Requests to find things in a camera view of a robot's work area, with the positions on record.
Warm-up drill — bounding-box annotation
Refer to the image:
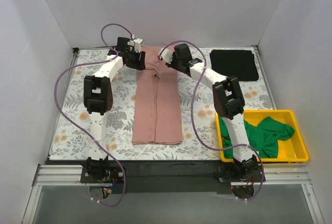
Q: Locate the floral patterned table mat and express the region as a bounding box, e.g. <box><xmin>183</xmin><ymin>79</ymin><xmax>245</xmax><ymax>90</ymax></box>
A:
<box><xmin>49</xmin><ymin>47</ymin><xmax>275</xmax><ymax>161</ymax></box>

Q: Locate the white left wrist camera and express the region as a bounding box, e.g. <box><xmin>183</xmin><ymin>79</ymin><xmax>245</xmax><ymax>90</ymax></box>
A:
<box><xmin>128</xmin><ymin>35</ymin><xmax>143</xmax><ymax>53</ymax></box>

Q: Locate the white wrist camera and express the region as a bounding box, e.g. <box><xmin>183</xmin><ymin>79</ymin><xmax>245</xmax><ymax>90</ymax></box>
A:
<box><xmin>128</xmin><ymin>35</ymin><xmax>143</xmax><ymax>53</ymax></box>
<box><xmin>157</xmin><ymin>48</ymin><xmax>173</xmax><ymax>64</ymax></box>

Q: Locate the folded black t shirt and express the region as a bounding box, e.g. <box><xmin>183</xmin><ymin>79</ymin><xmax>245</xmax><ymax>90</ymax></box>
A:
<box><xmin>210</xmin><ymin>49</ymin><xmax>259</xmax><ymax>81</ymax></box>

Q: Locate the pink t shirt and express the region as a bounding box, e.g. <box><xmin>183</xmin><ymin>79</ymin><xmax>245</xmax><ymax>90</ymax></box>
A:
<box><xmin>132</xmin><ymin>46</ymin><xmax>183</xmax><ymax>145</ymax></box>

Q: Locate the yellow plastic bin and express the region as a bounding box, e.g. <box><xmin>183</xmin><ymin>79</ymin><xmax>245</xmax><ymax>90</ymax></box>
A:
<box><xmin>216</xmin><ymin>110</ymin><xmax>309</xmax><ymax>163</ymax></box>

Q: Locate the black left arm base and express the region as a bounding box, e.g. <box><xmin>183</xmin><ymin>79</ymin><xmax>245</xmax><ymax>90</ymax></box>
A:
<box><xmin>80</xmin><ymin>166</ymin><xmax>124</xmax><ymax>184</ymax></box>

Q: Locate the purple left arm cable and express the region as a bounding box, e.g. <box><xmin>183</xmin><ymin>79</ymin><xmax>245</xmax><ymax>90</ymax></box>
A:
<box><xmin>54</xmin><ymin>23</ymin><xmax>128</xmax><ymax>206</ymax></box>

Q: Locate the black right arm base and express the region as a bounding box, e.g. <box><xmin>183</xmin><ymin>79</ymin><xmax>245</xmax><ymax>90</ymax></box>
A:
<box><xmin>214</xmin><ymin>164</ymin><xmax>261</xmax><ymax>183</ymax></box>

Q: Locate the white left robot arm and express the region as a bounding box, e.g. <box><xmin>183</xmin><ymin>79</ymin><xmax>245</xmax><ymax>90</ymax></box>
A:
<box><xmin>84</xmin><ymin>37</ymin><xmax>145</xmax><ymax>181</ymax></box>

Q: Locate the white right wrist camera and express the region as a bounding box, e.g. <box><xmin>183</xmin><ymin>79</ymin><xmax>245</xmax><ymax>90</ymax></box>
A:
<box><xmin>157</xmin><ymin>48</ymin><xmax>173</xmax><ymax>64</ymax></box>

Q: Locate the green t shirt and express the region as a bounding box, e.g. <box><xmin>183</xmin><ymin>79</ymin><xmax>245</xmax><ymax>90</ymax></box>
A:
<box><xmin>217</xmin><ymin>116</ymin><xmax>296</xmax><ymax>159</ymax></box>

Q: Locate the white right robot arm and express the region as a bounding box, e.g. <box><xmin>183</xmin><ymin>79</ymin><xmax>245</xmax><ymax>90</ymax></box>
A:
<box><xmin>159</xmin><ymin>41</ymin><xmax>258</xmax><ymax>180</ymax></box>

